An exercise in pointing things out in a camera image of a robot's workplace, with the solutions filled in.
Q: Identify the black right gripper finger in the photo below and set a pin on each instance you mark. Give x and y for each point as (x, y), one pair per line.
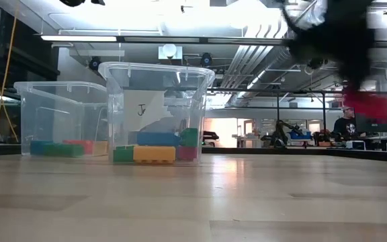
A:
(352, 77)

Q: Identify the clear plastic bin with label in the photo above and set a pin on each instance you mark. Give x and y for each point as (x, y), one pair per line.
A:
(193, 101)

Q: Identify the green large block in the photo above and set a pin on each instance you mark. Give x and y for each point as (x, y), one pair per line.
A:
(189, 137)
(123, 155)

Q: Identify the blue large block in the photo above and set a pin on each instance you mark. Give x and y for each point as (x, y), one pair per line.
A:
(158, 138)

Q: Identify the yellow-orange large block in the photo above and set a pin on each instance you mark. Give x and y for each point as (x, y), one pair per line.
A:
(154, 154)

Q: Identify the yellow-orange small block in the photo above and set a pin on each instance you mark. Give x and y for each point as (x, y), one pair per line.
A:
(100, 148)

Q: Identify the orange small block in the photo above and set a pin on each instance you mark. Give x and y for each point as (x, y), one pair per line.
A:
(79, 144)

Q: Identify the green small block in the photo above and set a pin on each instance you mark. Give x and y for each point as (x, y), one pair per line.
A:
(64, 151)
(39, 148)

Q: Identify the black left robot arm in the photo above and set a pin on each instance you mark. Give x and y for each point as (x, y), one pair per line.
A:
(72, 2)

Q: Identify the black background robot arm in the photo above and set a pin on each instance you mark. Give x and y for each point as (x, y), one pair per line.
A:
(281, 131)

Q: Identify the person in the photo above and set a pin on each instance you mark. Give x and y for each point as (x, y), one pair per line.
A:
(346, 122)

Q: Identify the black computer monitor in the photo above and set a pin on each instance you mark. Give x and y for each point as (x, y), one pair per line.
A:
(371, 127)

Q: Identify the black overhead crossbeam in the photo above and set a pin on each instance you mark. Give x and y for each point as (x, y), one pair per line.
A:
(213, 41)

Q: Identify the white round ceiling lamp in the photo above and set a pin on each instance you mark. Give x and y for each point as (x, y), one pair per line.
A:
(169, 50)

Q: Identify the white paper label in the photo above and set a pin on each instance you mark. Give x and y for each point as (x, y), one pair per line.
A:
(133, 117)

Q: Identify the white ceiling light strip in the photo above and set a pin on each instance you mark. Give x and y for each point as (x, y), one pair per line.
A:
(79, 38)

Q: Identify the black background rig frame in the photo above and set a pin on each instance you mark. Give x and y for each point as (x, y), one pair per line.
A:
(324, 117)

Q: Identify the black ceiling camera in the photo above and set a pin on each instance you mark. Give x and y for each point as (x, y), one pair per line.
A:
(95, 63)
(206, 59)

